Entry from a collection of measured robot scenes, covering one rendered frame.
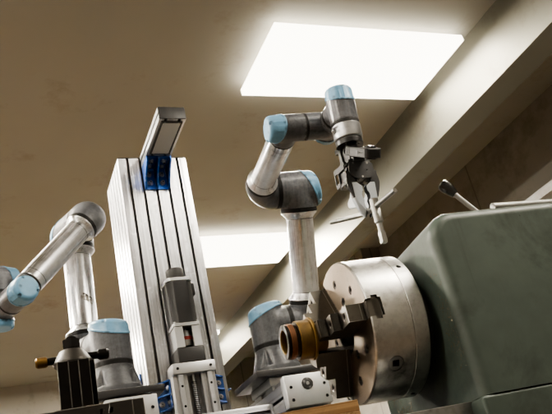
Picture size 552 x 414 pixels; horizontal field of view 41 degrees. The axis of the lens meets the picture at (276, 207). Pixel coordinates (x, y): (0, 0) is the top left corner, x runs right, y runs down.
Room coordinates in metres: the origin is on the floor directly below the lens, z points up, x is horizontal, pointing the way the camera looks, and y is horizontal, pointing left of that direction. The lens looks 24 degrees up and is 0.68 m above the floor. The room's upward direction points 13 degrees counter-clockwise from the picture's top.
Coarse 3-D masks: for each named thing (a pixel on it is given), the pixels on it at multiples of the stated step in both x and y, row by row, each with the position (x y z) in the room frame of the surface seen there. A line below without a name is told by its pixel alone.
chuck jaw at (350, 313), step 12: (372, 300) 1.48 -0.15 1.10; (348, 312) 1.48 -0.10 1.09; (360, 312) 1.49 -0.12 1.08; (372, 312) 1.48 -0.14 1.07; (324, 324) 1.54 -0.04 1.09; (336, 324) 1.52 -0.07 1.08; (348, 324) 1.49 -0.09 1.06; (360, 324) 1.51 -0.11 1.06; (324, 336) 1.54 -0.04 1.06; (336, 336) 1.56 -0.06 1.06; (348, 336) 1.58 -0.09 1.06
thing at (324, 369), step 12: (336, 348) 1.63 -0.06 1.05; (348, 348) 1.62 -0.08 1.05; (324, 360) 1.61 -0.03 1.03; (336, 360) 1.62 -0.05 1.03; (348, 360) 1.63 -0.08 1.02; (324, 372) 1.63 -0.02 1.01; (336, 372) 1.63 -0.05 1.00; (348, 372) 1.64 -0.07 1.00; (336, 384) 1.64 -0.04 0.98; (348, 384) 1.65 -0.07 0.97; (336, 396) 1.65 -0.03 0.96; (348, 396) 1.66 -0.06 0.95
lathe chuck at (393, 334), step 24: (336, 264) 1.57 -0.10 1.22; (360, 264) 1.53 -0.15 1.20; (384, 264) 1.53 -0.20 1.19; (336, 288) 1.61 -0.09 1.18; (360, 288) 1.49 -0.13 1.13; (384, 288) 1.49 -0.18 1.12; (384, 312) 1.48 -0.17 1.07; (408, 312) 1.50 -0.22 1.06; (360, 336) 1.55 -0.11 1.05; (384, 336) 1.49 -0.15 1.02; (408, 336) 1.51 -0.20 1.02; (360, 360) 1.58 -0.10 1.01; (384, 360) 1.51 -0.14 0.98; (408, 360) 1.53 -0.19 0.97; (360, 384) 1.61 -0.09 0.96; (384, 384) 1.56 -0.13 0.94; (408, 384) 1.59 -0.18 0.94
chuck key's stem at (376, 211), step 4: (372, 200) 1.65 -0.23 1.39; (376, 200) 1.65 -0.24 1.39; (372, 204) 1.66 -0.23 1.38; (372, 208) 1.66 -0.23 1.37; (376, 208) 1.66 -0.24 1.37; (372, 212) 1.66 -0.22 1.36; (376, 212) 1.66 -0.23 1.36; (380, 212) 1.66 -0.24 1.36; (376, 216) 1.66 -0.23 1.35; (380, 216) 1.66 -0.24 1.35; (376, 220) 1.66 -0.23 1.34; (380, 220) 1.66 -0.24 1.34; (380, 224) 1.66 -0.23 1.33; (380, 228) 1.66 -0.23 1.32; (380, 232) 1.66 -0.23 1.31; (384, 232) 1.67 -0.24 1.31; (380, 236) 1.67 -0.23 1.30; (384, 236) 1.67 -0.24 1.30; (380, 240) 1.67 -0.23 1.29; (384, 240) 1.67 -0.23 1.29
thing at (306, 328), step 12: (288, 324) 1.56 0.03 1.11; (300, 324) 1.55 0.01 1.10; (312, 324) 1.55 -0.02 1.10; (288, 336) 1.54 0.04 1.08; (300, 336) 1.55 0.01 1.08; (312, 336) 1.55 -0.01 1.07; (288, 348) 1.55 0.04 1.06; (300, 348) 1.56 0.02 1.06; (312, 348) 1.56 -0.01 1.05; (324, 348) 1.59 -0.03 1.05; (300, 360) 1.59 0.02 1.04; (312, 360) 1.60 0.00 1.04
